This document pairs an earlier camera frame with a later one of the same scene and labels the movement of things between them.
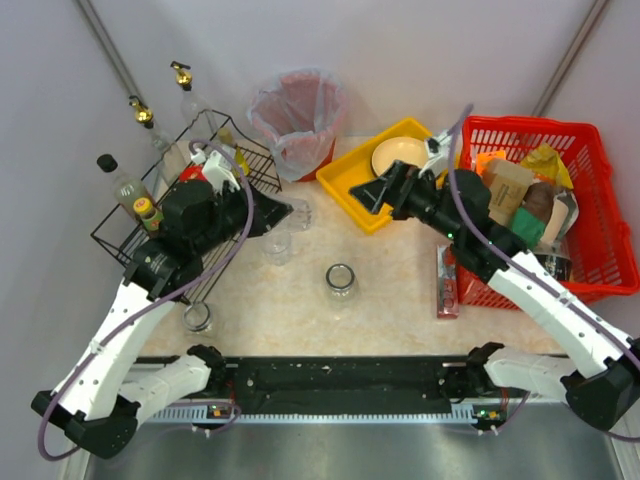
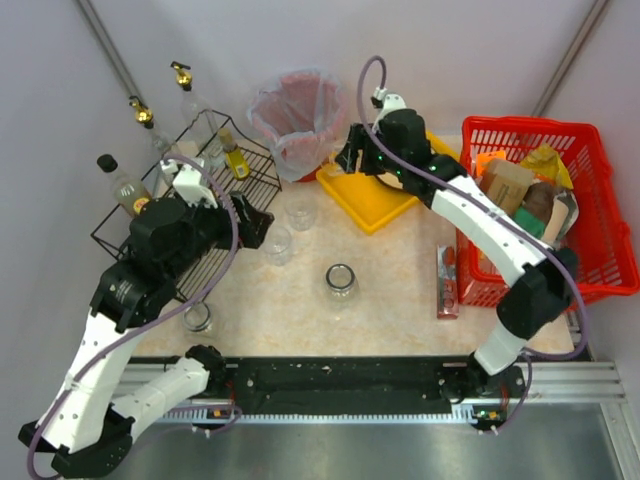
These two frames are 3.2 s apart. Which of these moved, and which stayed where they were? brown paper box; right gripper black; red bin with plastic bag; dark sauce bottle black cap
Moved: right gripper black
Stayed: brown paper box; red bin with plastic bag; dark sauce bottle black cap
